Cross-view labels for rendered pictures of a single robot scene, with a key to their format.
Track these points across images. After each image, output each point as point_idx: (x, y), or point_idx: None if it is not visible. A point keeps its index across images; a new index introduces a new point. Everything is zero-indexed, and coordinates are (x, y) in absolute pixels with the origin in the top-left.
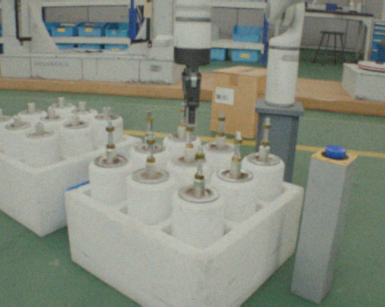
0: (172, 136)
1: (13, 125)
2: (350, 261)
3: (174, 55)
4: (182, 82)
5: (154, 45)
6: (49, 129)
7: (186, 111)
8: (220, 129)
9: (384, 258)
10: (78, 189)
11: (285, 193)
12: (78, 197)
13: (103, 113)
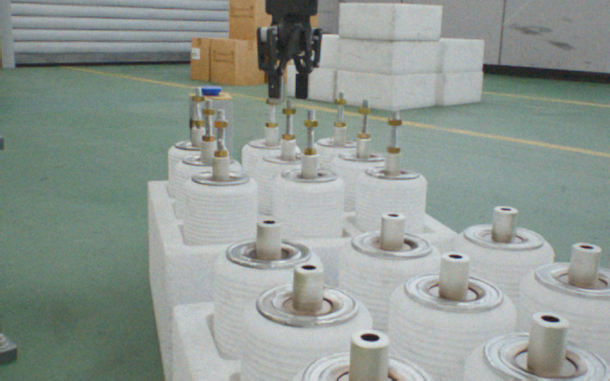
0: (234, 180)
1: (604, 288)
2: (120, 258)
3: (318, 4)
4: (306, 42)
5: None
6: (476, 239)
7: (309, 78)
8: (211, 128)
9: (83, 249)
10: (438, 236)
11: None
12: (444, 228)
13: (280, 239)
